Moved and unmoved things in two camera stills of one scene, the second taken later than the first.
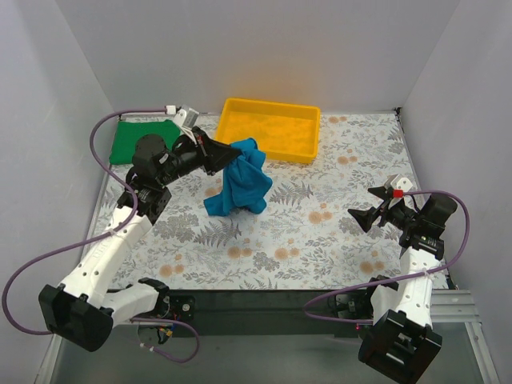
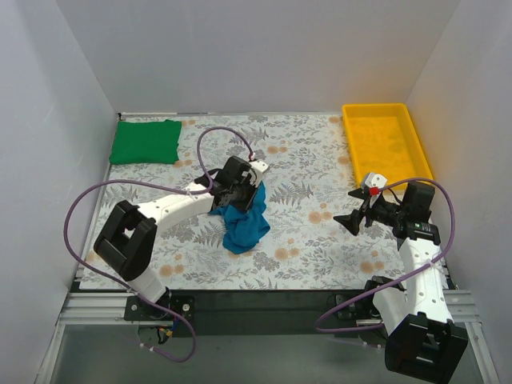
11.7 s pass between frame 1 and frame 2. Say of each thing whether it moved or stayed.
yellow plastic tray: moved
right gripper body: stayed
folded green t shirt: stayed
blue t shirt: moved
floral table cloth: stayed
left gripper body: moved
